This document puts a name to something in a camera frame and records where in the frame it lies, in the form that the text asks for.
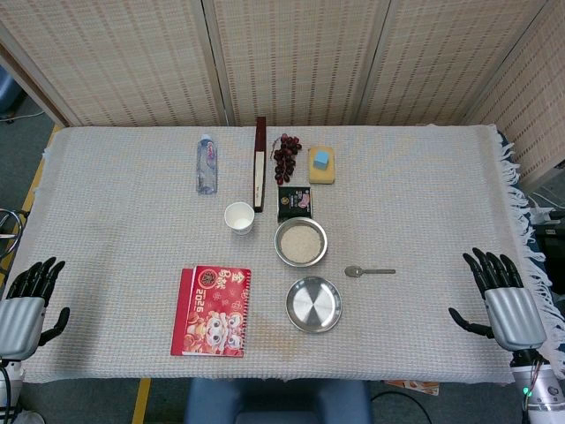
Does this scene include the bunch of red grapes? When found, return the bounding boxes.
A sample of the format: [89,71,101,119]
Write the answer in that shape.
[271,133,304,185]

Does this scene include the chrome stool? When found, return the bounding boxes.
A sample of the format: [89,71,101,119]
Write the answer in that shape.
[0,207,30,242]

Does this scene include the white woven tablecloth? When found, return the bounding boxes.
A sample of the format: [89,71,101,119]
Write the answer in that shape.
[19,123,565,385]

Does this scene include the flat steel plate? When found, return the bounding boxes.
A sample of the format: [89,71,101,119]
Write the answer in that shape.
[284,276,343,334]

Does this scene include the black and silver left hand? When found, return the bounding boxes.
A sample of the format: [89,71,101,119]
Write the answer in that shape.
[0,256,71,359]

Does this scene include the red spiral calendar notebook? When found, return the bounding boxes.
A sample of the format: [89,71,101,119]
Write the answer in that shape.
[169,264,252,358]

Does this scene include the small metal spoon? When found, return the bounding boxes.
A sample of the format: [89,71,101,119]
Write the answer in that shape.
[343,265,396,278]

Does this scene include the blue seat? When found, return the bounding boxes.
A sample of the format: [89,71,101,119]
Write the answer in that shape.
[184,378,373,424]

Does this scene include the black small box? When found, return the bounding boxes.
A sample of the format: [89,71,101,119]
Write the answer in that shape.
[276,185,313,223]

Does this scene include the steel bowl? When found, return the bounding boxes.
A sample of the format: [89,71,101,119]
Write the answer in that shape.
[274,217,329,268]

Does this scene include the clear plastic water bottle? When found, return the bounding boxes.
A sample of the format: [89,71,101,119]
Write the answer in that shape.
[195,133,219,196]

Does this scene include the orange printed packet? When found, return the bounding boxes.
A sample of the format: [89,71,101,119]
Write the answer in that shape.
[382,379,442,395]

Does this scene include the white granular powder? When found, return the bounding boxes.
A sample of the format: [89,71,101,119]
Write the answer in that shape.
[280,224,322,261]

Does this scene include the long dark red box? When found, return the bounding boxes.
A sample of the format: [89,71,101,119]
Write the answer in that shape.
[252,116,267,214]

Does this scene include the white paper cup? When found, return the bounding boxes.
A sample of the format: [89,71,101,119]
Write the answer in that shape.
[223,201,256,236]

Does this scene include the beige woven folding screen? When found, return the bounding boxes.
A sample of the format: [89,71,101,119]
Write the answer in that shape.
[0,0,565,186]

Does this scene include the black and silver right hand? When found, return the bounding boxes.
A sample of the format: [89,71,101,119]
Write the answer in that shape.
[448,246,547,353]

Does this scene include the yellow sponge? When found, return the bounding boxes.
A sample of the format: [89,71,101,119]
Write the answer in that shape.
[307,147,339,186]

